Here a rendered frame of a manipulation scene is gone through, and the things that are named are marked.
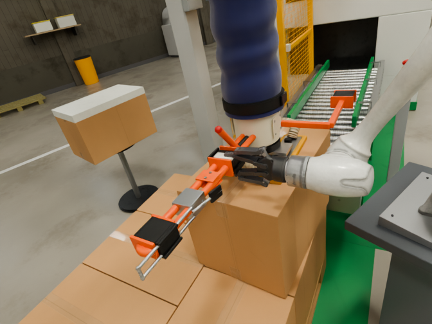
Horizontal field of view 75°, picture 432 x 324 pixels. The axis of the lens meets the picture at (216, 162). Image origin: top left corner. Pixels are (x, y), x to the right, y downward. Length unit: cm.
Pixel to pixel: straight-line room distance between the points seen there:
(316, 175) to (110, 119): 179
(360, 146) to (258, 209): 34
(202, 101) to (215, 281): 165
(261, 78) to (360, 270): 138
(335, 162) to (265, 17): 46
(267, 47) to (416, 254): 78
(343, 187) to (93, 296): 111
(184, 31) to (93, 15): 756
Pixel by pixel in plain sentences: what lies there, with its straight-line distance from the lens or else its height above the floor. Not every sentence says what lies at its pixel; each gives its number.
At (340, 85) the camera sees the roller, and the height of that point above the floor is 55.
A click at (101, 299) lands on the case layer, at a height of 54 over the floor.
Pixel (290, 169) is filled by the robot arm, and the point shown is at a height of 110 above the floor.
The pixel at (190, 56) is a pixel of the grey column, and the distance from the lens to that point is 243.
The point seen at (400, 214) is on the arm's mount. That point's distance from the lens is 116.
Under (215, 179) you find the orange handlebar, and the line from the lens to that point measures 81.
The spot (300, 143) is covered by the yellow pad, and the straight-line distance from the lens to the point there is 119.
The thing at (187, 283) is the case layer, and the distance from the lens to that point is 128.
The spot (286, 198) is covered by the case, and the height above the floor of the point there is 95.
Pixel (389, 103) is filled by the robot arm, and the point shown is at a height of 123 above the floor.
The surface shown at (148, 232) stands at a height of 110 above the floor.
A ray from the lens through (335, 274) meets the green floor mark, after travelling 194.
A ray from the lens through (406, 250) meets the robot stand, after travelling 110.
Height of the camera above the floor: 154
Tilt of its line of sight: 30 degrees down
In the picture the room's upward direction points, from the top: 12 degrees counter-clockwise
